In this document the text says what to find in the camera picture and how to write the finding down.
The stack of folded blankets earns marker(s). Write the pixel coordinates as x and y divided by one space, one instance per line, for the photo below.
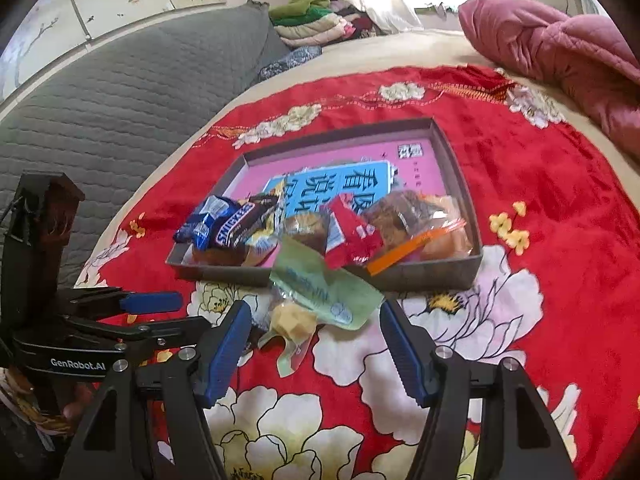
319 23

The pink quilted blanket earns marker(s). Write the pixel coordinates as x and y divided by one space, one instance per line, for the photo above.
585 55

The peach pastry snack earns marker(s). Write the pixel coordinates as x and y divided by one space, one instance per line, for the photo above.
455 244

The small brown cake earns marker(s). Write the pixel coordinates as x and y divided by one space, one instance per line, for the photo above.
309 228

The floral wall painting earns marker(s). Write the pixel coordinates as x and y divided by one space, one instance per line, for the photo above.
52 28

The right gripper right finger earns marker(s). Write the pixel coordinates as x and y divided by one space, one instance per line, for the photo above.
411 349

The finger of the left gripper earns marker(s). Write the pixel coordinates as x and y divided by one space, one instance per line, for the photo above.
140 332
130 303

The yellow cake snack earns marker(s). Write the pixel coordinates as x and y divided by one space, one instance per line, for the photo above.
265 239

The dark chocolate bar wrapper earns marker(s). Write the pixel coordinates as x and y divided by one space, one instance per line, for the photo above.
245 221

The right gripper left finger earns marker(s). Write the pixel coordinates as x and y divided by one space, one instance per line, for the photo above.
219 352

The red floral cloth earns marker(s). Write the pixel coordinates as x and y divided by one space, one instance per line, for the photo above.
558 287

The brown cake clear pack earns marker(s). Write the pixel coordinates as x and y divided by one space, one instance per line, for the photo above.
406 223

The green pastry snack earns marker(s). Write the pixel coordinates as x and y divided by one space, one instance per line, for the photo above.
307 294

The blue cookie packet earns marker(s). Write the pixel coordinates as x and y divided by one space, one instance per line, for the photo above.
206 219

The grey box lid tray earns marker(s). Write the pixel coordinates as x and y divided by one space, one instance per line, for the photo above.
453 273

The rice cracker snack pack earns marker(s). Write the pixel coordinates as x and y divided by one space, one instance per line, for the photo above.
219 256

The person's hand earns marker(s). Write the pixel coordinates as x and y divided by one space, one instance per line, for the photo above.
77 397

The red candy bar wrapper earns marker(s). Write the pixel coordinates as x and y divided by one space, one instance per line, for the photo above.
352 241

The dark blue patterned cloth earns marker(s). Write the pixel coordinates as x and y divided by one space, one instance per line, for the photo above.
296 57

